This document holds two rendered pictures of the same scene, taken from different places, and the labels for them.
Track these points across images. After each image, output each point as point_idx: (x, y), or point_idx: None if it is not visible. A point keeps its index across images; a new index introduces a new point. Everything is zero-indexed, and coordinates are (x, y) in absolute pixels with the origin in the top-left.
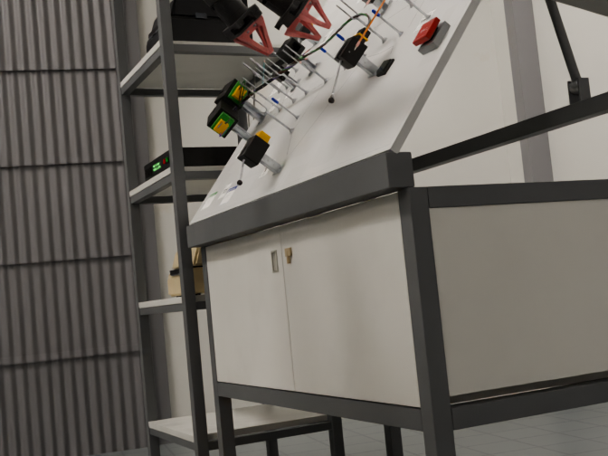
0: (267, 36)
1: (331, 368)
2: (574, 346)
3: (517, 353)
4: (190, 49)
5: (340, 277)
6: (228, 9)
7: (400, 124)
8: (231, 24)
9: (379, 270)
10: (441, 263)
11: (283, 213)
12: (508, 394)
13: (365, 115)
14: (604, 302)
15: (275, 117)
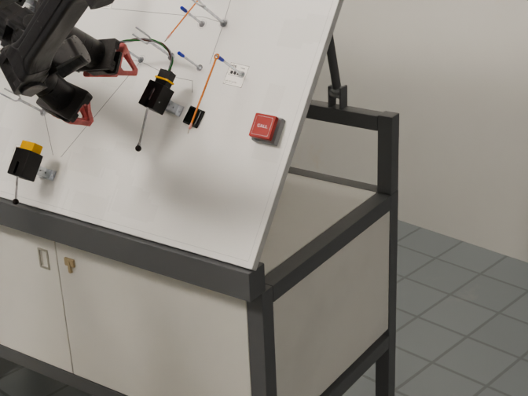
0: (89, 111)
1: (133, 378)
2: (345, 351)
3: (316, 377)
4: None
5: (154, 317)
6: (59, 99)
7: (254, 239)
8: (57, 110)
9: (212, 335)
10: (277, 341)
11: (78, 244)
12: None
13: (187, 181)
14: (364, 306)
15: None
